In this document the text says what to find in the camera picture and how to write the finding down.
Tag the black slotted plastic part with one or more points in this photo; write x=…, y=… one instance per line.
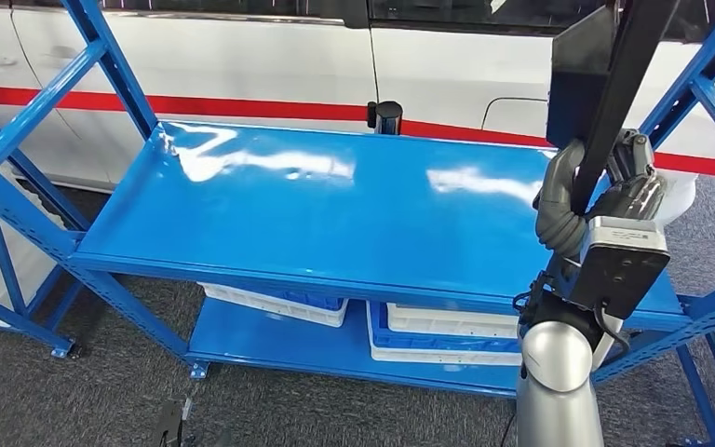
x=579, y=74

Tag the blue plastic bin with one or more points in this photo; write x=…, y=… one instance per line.
x=314, y=301
x=444, y=344

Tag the white car with red stripe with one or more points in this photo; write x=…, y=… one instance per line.
x=240, y=55

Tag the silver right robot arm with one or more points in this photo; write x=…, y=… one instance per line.
x=555, y=395

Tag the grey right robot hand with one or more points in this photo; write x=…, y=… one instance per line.
x=564, y=179

